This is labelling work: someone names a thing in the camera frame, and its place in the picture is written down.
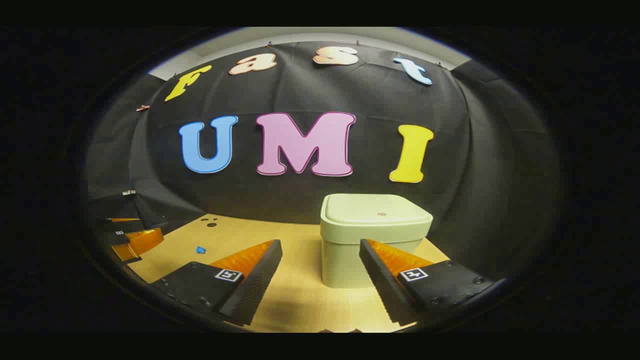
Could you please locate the black backdrop cloth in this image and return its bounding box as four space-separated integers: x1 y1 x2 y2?
85 41 561 281

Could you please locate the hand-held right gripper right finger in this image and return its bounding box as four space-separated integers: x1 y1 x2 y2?
359 238 506 326

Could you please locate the pale green desktop garbage bin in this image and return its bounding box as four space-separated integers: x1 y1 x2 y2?
320 193 434 289

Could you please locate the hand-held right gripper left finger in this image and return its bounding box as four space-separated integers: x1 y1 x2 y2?
150 239 284 327

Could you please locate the wooden desktop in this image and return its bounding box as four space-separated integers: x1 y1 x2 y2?
125 214 451 333

